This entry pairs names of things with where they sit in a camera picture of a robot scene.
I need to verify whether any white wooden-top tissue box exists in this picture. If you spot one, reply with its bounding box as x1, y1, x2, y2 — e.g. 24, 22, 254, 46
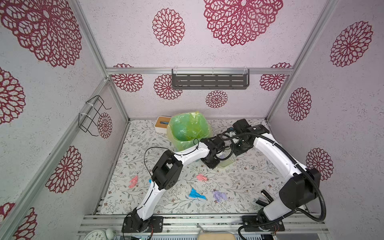
155, 116, 171, 134

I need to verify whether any dark grey wall shelf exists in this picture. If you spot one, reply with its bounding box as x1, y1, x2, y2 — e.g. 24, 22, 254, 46
171, 69, 250, 90

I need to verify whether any light green dustpan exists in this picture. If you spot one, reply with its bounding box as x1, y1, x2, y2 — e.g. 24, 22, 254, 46
218, 154, 236, 168

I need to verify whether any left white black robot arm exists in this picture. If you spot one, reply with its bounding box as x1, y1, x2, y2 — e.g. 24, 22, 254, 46
131, 137, 226, 224

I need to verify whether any pink paper scrap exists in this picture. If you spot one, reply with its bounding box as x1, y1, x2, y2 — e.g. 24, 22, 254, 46
196, 174, 208, 182
129, 175, 139, 189

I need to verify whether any green bin with bag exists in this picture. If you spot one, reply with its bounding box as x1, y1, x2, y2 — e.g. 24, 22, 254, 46
167, 112, 213, 151

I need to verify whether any beige object at bottom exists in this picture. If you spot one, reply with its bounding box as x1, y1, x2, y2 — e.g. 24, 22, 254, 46
197, 225, 236, 240

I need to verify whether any black wire wall rack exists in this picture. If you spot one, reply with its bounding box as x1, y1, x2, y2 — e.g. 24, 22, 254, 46
78, 95, 113, 139

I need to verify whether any blue paper scrap centre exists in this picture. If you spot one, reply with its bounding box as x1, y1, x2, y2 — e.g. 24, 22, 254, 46
189, 188, 207, 200

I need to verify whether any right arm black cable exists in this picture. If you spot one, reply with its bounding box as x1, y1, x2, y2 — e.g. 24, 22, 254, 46
220, 131, 327, 240

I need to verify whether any white round gauge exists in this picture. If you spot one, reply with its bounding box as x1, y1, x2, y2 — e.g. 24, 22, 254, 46
84, 230, 107, 240

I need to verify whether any pink paper scrap centre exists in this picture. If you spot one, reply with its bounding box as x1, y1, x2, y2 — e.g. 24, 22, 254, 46
196, 174, 208, 182

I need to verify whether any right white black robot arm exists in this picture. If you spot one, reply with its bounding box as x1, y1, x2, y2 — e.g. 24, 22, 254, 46
230, 119, 327, 225

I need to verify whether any pink paper scrap left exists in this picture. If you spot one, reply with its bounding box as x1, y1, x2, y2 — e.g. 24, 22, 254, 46
129, 175, 139, 189

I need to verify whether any black stapler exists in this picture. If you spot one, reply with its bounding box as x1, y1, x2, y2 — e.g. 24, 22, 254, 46
256, 190, 274, 207

